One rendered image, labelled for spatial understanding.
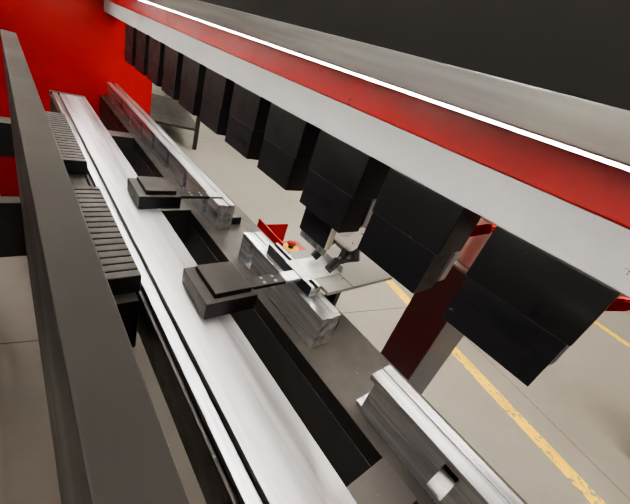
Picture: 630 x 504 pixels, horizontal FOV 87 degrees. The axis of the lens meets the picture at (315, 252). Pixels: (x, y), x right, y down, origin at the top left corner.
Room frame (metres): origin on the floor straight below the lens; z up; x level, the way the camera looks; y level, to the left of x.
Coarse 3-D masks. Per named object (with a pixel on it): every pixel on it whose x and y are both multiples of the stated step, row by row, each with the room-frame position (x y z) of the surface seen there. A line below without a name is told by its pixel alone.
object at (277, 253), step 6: (270, 246) 0.80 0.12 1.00; (276, 246) 0.81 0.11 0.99; (270, 252) 0.79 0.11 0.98; (276, 252) 0.78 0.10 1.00; (282, 252) 0.79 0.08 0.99; (276, 258) 0.77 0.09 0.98; (282, 258) 0.76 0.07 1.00; (288, 258) 0.77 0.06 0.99; (282, 264) 0.75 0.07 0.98; (288, 270) 0.73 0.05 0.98; (294, 282) 0.71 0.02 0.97; (300, 282) 0.70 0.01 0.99; (306, 282) 0.68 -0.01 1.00; (312, 282) 0.70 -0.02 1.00; (300, 288) 0.69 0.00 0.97; (306, 288) 0.68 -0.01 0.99; (312, 288) 0.67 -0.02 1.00; (318, 288) 0.69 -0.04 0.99; (306, 294) 0.67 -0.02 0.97; (312, 294) 0.68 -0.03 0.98
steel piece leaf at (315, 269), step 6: (306, 258) 0.79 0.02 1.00; (312, 258) 0.80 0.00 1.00; (318, 258) 0.81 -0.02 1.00; (324, 258) 0.83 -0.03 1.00; (330, 258) 0.81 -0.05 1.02; (300, 264) 0.75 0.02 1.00; (306, 264) 0.76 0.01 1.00; (312, 264) 0.77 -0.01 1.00; (318, 264) 0.78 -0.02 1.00; (324, 264) 0.79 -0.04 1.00; (306, 270) 0.73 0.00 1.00; (312, 270) 0.74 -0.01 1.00; (318, 270) 0.75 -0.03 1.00; (324, 270) 0.76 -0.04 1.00; (336, 270) 0.79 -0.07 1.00; (312, 276) 0.71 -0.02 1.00; (318, 276) 0.72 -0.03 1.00; (324, 276) 0.74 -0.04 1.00
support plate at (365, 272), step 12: (288, 252) 0.79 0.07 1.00; (300, 252) 0.82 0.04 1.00; (336, 252) 0.89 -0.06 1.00; (348, 264) 0.85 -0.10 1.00; (360, 264) 0.87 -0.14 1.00; (372, 264) 0.90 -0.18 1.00; (336, 276) 0.76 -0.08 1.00; (348, 276) 0.78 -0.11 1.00; (360, 276) 0.80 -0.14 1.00; (372, 276) 0.83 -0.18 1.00; (384, 276) 0.85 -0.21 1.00; (324, 288) 0.69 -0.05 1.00; (336, 288) 0.70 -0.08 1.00; (348, 288) 0.73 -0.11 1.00
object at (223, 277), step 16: (192, 272) 0.54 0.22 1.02; (208, 272) 0.54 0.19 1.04; (224, 272) 0.56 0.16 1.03; (288, 272) 0.69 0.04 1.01; (192, 288) 0.51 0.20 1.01; (208, 288) 0.50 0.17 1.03; (224, 288) 0.51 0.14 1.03; (240, 288) 0.53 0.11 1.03; (256, 288) 0.59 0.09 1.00; (208, 304) 0.47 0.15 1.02; (224, 304) 0.49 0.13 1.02; (240, 304) 0.52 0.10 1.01
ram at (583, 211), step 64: (128, 0) 1.77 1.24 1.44; (256, 64) 0.93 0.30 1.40; (320, 64) 0.76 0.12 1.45; (320, 128) 0.73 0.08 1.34; (384, 128) 0.62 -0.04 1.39; (448, 128) 0.54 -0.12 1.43; (448, 192) 0.51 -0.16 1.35; (512, 192) 0.46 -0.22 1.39; (576, 192) 0.42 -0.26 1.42; (576, 256) 0.39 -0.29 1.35
